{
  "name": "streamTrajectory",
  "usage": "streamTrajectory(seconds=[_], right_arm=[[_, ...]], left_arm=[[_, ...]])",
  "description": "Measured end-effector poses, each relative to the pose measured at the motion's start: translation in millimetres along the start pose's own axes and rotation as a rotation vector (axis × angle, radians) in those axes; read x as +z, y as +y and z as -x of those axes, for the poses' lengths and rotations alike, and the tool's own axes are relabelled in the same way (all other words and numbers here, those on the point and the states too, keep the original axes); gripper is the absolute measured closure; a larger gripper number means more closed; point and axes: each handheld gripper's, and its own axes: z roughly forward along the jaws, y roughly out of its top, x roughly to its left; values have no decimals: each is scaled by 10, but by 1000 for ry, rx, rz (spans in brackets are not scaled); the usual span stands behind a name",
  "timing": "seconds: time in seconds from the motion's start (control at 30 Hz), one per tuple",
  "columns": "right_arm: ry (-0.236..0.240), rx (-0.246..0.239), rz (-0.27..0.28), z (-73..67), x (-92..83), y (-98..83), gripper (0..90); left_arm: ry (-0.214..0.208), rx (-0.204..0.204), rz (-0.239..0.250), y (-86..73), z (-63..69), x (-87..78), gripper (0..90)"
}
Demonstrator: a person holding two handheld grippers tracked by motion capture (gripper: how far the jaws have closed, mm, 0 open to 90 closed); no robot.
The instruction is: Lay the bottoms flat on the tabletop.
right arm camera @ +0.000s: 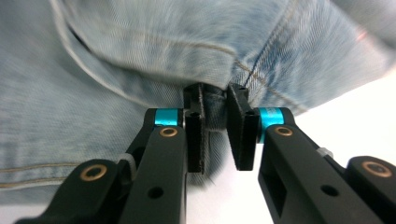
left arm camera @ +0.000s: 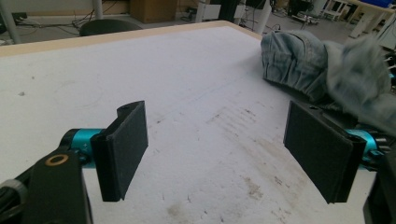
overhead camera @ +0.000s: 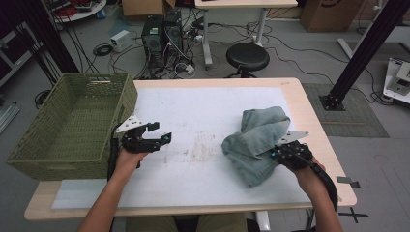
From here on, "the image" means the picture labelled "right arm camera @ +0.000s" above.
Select light blue denim shorts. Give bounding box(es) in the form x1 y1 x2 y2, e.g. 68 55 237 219
0 0 396 207

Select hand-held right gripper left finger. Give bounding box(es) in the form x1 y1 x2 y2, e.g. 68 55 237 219
120 82 207 224

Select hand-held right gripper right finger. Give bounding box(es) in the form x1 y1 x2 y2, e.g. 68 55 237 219
226 82 385 224

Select white foam mat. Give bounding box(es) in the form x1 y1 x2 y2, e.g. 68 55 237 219
0 65 396 224

